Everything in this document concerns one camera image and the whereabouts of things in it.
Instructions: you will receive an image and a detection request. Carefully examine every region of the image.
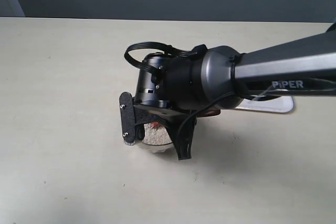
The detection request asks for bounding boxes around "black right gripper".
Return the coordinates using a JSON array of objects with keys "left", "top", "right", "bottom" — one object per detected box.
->
[{"left": 135, "top": 53, "right": 196, "bottom": 161}]

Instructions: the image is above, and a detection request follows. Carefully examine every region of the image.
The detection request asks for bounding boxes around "dark red wooden spoon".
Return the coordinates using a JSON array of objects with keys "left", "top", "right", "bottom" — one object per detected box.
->
[{"left": 150, "top": 109, "right": 220, "bottom": 130}]

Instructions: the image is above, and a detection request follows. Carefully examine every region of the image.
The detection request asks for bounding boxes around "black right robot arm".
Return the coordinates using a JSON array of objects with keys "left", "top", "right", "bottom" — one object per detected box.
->
[{"left": 124, "top": 25, "right": 335, "bottom": 160}]

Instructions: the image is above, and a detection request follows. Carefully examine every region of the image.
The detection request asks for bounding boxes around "steel bowl of rice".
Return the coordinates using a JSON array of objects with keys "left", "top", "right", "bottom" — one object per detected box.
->
[{"left": 137, "top": 122, "right": 174, "bottom": 153}]

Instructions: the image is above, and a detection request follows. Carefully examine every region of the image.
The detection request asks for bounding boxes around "white rectangular plastic tray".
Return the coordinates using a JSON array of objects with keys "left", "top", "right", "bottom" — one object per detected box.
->
[{"left": 235, "top": 97, "right": 295, "bottom": 113}]

